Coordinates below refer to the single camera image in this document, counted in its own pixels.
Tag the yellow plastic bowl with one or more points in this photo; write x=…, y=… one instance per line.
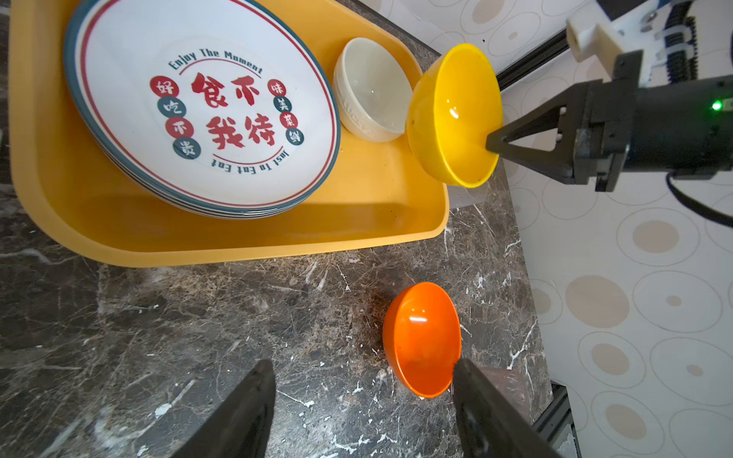
x=455, y=105

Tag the pink translucent cup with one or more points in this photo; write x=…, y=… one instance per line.
x=514, y=388

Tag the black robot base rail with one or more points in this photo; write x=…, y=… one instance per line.
x=556, y=424

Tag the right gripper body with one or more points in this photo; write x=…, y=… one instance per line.
x=683, y=128

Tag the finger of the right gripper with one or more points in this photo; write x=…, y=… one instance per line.
x=544, y=140

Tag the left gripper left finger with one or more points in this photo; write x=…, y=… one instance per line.
x=241, y=425

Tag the cream and orange bowl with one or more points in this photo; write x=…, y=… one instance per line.
x=372, y=91

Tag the right black frame post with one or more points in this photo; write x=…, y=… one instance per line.
x=537, y=57

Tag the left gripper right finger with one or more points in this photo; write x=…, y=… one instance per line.
x=488, y=425

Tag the yellow plastic bin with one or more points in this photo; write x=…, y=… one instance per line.
x=377, y=193

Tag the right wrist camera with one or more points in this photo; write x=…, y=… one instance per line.
x=609, y=29

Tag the orange plastic bowl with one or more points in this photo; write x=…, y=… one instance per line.
x=422, y=339

